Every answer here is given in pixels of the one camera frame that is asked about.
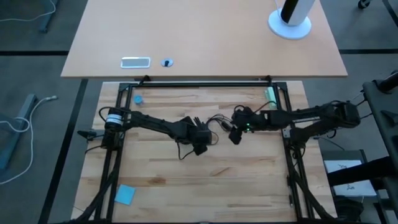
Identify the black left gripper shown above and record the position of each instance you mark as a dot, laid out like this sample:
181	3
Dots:
202	137

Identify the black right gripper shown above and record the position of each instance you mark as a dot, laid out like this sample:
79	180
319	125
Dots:
248	121

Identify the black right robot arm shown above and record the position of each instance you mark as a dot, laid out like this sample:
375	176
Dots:
311	116

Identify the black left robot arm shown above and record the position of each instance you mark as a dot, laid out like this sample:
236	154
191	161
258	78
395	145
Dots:
149	121

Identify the mint green stapler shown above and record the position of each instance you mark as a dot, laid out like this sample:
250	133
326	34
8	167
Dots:
271	95

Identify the small blue cup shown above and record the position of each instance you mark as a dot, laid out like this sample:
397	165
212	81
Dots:
138	99

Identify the beige wooden desk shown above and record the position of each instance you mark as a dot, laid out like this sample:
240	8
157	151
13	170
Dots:
202	37

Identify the blue sticky note pad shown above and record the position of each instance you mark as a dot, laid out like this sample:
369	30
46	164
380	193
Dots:
125	194

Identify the white paper sheet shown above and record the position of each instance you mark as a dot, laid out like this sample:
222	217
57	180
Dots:
357	189

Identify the black equipment cart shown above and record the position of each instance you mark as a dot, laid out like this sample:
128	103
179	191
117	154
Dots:
385	112

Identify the black caster wheel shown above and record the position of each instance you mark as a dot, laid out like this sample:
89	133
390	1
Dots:
363	3

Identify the grey metal desk foot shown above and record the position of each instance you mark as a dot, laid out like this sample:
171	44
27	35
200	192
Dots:
9	149
46	21

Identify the black frame clamp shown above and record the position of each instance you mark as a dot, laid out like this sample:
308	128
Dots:
145	79
268	78

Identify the black aluminium rig frame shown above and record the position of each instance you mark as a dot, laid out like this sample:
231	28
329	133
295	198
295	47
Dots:
202	84

